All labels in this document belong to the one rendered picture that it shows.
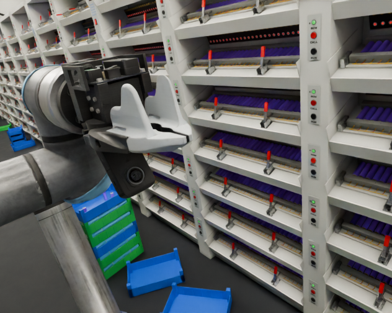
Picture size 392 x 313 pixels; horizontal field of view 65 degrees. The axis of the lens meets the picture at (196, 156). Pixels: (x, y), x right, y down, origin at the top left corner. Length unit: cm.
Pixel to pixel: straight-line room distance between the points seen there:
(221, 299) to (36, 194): 130
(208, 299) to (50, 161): 130
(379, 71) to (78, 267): 104
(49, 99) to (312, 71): 76
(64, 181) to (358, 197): 87
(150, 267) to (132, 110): 170
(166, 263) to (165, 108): 167
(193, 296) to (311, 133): 105
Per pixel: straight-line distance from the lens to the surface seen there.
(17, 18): 406
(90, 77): 32
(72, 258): 109
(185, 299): 171
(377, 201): 109
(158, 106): 30
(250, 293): 169
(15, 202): 51
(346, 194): 111
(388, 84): 93
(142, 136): 26
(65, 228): 108
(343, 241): 122
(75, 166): 52
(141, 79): 33
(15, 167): 52
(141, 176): 38
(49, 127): 51
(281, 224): 132
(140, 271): 193
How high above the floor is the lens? 124
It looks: 22 degrees down
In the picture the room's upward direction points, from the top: 9 degrees counter-clockwise
